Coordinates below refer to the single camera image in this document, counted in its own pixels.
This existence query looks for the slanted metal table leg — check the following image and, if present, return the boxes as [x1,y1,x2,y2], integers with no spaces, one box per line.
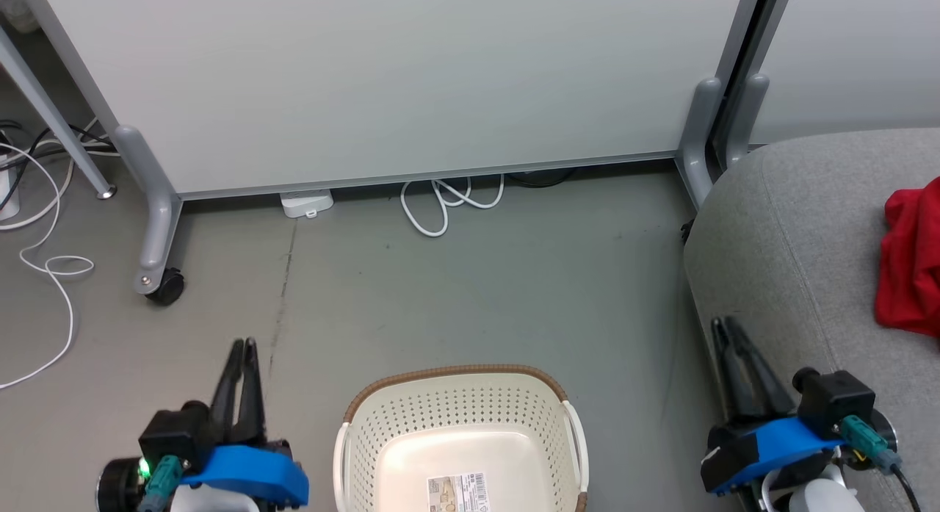
[0,27,117,201]

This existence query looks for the narrow white partition panel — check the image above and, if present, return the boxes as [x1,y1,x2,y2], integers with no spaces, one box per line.
[749,0,940,145]

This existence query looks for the thin black cable bundle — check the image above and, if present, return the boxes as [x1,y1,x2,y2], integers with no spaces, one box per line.
[0,119,118,212]

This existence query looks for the teal right cable connector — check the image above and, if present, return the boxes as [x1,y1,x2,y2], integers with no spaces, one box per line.
[839,415,903,475]

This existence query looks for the grey partition leg with caster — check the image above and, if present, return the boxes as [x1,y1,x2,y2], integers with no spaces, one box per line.
[114,125,184,296]

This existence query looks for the white power strip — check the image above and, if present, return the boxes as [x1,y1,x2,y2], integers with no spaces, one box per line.
[0,159,21,220]

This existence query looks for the cream perforated laundry basket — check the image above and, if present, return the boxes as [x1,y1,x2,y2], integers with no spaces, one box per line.
[333,364,590,512]

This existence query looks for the coiled white floor cable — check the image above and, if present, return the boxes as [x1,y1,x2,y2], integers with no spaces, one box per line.
[400,176,506,238]

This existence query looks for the teal left cable connector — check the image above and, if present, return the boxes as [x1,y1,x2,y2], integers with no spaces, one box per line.
[138,455,184,512]

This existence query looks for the teal cable connector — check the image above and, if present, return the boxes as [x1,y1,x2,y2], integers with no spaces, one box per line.
[839,415,903,475]
[138,455,184,512]

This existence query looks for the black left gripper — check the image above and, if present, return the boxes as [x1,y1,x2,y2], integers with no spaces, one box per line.
[95,339,267,512]

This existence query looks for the grey fabric sofa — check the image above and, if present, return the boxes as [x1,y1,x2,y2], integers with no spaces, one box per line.
[683,128,940,512]

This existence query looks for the white adapter box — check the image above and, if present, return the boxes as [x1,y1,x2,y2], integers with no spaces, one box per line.
[279,190,335,219]

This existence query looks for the wide white partition panel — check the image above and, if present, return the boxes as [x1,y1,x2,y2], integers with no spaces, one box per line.
[26,0,764,201]

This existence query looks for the printed basket label sticker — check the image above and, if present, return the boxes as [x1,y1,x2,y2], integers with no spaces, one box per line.
[427,472,489,512]

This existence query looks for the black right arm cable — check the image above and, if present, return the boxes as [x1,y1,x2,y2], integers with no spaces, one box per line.
[889,464,922,512]

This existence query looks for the plain red garment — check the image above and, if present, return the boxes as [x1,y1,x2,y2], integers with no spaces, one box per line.
[874,176,940,338]

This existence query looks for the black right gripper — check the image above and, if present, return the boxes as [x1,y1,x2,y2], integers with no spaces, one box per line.
[710,317,899,455]

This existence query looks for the long white floor cable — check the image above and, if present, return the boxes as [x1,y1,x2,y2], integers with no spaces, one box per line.
[0,141,95,389]

